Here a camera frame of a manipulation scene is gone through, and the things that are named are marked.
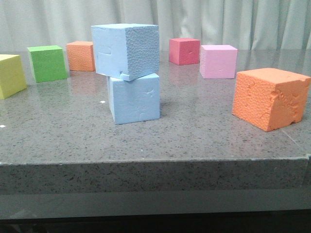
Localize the smooth red foam cube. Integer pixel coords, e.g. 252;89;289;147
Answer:
169;38;201;65

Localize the green foam cube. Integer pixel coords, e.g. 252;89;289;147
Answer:
27;45;68;83

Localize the yellow foam cube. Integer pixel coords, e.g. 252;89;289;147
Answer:
0;54;27;99

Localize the notched light blue foam cube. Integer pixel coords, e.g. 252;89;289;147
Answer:
91;23;159;81

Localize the pink foam cube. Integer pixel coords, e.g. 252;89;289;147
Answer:
199;45;238;79

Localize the small orange foam cube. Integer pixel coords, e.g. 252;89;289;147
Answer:
66;41;95;71

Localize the white curtain backdrop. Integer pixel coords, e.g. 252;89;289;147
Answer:
0;0;311;51

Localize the large damaged orange foam cube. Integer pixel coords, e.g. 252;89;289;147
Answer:
232;68;311;132

